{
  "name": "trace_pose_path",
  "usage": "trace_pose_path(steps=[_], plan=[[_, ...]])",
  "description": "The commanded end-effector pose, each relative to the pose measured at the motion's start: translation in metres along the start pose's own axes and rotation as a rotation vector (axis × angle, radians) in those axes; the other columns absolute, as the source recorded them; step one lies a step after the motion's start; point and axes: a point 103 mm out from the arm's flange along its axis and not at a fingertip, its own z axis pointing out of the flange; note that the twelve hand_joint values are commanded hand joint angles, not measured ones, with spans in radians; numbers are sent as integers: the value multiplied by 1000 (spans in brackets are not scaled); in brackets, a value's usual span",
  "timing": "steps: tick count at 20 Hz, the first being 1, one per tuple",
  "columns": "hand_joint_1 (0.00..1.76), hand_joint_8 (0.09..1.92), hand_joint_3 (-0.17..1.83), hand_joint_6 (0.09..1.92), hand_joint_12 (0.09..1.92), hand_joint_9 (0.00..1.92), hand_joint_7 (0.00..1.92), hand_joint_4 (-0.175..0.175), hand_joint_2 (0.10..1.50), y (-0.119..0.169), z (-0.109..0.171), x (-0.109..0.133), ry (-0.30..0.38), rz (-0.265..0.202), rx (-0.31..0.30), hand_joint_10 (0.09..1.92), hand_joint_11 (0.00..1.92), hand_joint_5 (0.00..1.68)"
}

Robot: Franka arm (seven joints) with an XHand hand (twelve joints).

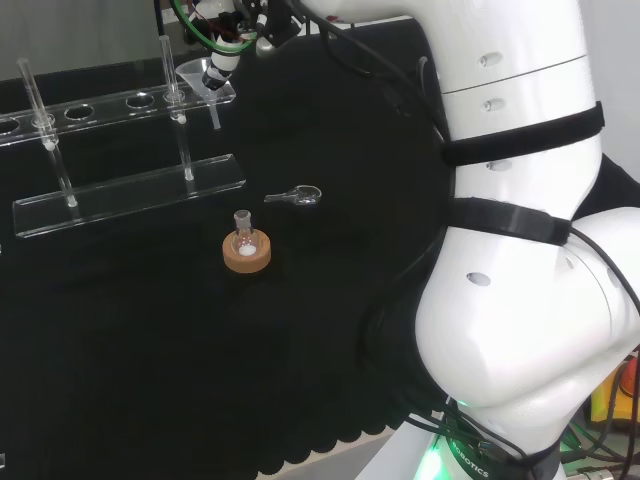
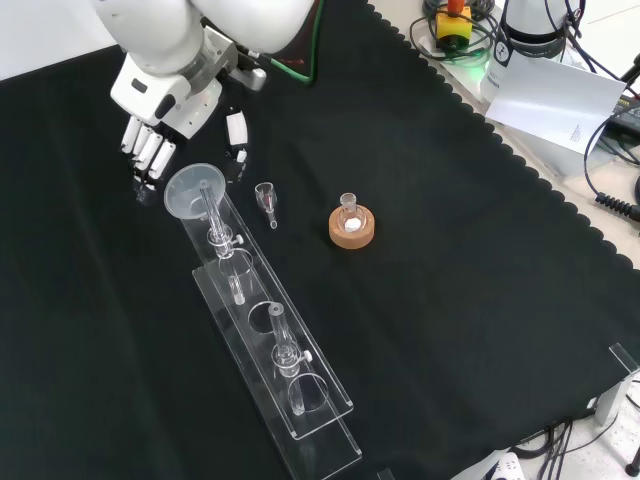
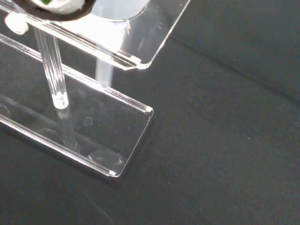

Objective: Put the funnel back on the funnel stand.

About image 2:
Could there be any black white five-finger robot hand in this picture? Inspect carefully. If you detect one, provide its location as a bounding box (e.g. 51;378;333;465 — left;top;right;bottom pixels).
109;52;251;205

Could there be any clear plastic funnel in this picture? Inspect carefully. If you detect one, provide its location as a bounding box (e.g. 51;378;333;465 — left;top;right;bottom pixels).
163;161;227;226

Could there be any small glass weighing funnel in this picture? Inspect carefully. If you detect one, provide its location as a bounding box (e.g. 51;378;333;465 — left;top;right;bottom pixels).
253;182;279;231

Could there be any clear acrylic funnel stand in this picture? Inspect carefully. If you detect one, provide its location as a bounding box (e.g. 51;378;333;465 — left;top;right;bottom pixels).
170;178;364;469

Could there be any small round-bottom glass flask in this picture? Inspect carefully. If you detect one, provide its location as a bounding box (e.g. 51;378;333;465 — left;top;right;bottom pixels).
336;192;364;234

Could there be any yellow stop button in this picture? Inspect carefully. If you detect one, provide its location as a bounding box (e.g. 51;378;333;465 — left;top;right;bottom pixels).
433;0;474;51

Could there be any black cloth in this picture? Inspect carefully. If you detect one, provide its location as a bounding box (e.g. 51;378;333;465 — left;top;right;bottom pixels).
0;0;640;480

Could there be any white labelled box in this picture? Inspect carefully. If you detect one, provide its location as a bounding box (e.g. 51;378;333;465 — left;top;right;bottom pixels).
479;29;512;102

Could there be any pale folded board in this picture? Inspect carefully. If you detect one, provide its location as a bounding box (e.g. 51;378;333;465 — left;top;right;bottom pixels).
483;47;628;177

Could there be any black power adapter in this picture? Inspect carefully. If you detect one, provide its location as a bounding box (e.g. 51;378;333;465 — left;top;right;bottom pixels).
608;93;640;137

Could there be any black tripod leg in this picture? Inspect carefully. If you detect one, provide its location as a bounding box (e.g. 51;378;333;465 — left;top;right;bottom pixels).
618;49;640;87

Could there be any white power strip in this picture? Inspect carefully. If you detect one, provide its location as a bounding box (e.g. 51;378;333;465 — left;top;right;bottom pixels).
478;449;526;480

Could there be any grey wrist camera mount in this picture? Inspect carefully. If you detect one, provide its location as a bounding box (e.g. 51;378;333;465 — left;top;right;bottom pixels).
228;43;269;93

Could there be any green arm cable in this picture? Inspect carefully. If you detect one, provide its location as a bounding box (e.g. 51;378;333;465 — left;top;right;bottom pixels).
269;0;327;87

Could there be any cork ring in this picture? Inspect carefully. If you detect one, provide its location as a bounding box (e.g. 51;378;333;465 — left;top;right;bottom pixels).
328;204;376;250

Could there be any black coiled cable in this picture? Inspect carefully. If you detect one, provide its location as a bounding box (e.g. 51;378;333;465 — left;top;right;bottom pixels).
594;192;640;223

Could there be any black cable bundle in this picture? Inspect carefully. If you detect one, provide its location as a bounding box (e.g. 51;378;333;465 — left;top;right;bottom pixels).
513;417;601;480

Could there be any grey metal bracket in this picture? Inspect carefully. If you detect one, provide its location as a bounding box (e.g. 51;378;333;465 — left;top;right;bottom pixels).
593;342;640;426

